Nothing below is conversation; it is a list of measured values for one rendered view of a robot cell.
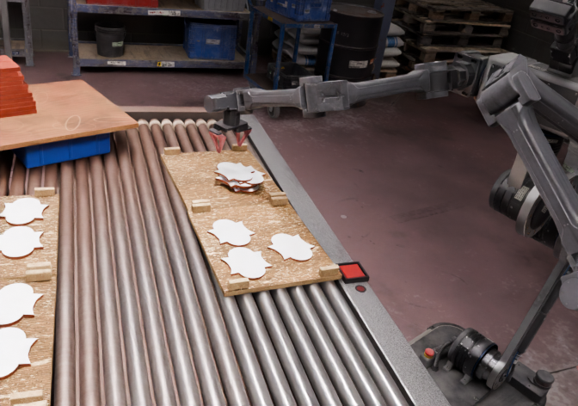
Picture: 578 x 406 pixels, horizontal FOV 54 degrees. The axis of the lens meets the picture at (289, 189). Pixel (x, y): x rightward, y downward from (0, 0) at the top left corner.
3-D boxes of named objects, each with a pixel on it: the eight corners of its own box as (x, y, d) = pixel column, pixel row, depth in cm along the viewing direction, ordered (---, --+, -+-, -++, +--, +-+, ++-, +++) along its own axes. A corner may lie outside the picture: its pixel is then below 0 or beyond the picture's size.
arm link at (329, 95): (335, 118, 143) (331, 77, 141) (304, 117, 155) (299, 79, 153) (454, 95, 167) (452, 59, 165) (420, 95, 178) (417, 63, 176)
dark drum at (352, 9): (350, 88, 619) (366, 3, 577) (377, 108, 572) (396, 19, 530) (300, 87, 597) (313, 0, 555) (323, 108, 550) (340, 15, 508)
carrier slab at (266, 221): (287, 206, 196) (288, 201, 195) (341, 279, 163) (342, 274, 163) (187, 215, 182) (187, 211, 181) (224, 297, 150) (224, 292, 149)
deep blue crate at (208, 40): (226, 49, 634) (229, 15, 617) (234, 60, 601) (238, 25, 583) (181, 47, 618) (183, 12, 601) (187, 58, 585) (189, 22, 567)
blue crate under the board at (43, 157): (77, 122, 231) (76, 99, 226) (113, 153, 212) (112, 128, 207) (-4, 135, 212) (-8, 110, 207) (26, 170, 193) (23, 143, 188)
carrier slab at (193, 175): (248, 152, 228) (248, 149, 228) (288, 204, 196) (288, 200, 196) (160, 157, 214) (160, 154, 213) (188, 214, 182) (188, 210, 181)
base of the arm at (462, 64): (471, 97, 174) (482, 58, 168) (457, 101, 169) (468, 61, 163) (448, 88, 179) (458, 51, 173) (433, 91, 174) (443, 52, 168)
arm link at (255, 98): (331, 115, 154) (327, 74, 151) (315, 118, 151) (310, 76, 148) (251, 114, 189) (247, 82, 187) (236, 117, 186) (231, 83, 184)
